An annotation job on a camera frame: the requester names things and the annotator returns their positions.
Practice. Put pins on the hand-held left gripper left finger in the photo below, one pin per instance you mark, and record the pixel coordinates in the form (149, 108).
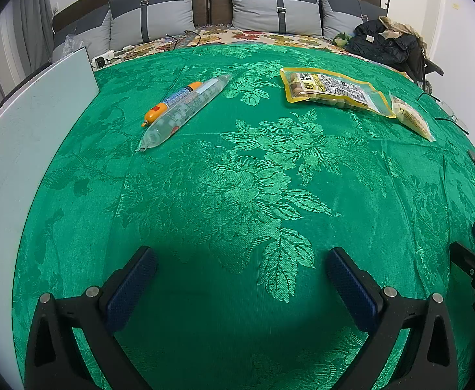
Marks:
(132, 288)

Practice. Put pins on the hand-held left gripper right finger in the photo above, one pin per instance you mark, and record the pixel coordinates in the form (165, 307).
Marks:
(351, 288)

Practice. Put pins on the small beige snack packet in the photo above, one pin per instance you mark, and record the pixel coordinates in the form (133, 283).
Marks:
(412, 118)

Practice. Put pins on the orange sausage stick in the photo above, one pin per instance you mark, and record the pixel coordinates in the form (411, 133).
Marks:
(158, 109)

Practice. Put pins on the clear tube snack packet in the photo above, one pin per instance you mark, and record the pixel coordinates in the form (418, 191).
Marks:
(180, 113)

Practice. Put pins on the yellow-edged clear peanut packet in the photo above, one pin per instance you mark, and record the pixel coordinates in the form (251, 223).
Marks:
(335, 89)

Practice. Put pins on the eyeglasses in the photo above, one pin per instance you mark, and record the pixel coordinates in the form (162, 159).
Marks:
(448, 119)

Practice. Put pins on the green floral blanket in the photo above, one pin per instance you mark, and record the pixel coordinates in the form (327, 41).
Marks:
(237, 191)

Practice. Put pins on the white board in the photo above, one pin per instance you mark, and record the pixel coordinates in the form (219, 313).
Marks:
(26, 130)

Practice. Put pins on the black jacket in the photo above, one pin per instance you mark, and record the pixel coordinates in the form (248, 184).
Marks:
(383, 44)

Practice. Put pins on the beige garment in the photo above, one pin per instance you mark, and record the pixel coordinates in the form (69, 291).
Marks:
(400, 28)

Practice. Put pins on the white power strip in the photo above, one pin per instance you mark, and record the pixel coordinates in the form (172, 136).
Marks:
(103, 59)

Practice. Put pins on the green bag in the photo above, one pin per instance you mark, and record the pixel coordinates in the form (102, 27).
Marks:
(341, 40)

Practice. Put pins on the clear plastic bag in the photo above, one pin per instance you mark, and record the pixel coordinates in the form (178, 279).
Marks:
(73, 42)

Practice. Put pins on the colourful floral bedsheet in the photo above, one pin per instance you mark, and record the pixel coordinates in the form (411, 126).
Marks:
(262, 38)

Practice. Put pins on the grey curtain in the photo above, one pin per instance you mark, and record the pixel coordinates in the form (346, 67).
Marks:
(30, 16)

